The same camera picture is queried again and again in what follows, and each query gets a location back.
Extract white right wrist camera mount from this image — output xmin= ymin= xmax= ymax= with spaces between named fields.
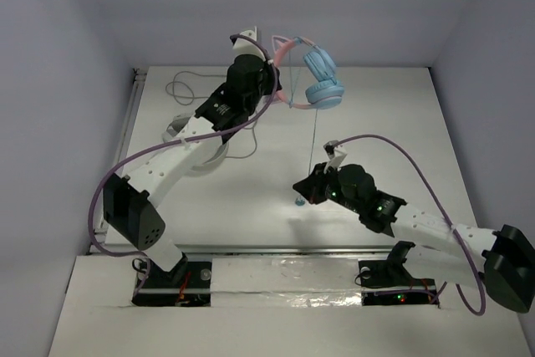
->
xmin=324 ymin=140 xmax=347 ymax=173

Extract silver foil tape strip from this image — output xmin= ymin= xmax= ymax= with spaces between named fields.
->
xmin=210 ymin=257 xmax=362 ymax=309

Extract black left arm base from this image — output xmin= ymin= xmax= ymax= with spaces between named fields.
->
xmin=131 ymin=258 xmax=212 ymax=308

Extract white grey headphones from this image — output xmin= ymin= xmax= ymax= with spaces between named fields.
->
xmin=161 ymin=113 xmax=229 ymax=177

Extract pink blue cat-ear headphones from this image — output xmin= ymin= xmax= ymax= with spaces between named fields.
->
xmin=272 ymin=35 xmax=345 ymax=110

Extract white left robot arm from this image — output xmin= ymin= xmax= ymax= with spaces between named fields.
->
xmin=103 ymin=54 xmax=278 ymax=288

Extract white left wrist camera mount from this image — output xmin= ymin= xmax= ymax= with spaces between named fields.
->
xmin=231 ymin=26 xmax=262 ymax=57

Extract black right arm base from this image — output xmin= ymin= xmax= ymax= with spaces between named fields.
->
xmin=354 ymin=242 xmax=439 ymax=307

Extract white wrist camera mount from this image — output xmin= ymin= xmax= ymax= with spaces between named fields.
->
xmin=231 ymin=26 xmax=262 ymax=57
xmin=324 ymin=140 xmax=347 ymax=173

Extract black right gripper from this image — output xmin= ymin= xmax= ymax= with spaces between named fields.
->
xmin=293 ymin=162 xmax=363 ymax=215

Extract teal earbuds with cable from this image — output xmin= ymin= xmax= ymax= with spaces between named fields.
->
xmin=286 ymin=36 xmax=318 ymax=207

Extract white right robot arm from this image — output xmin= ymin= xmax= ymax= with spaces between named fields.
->
xmin=293 ymin=163 xmax=534 ymax=314

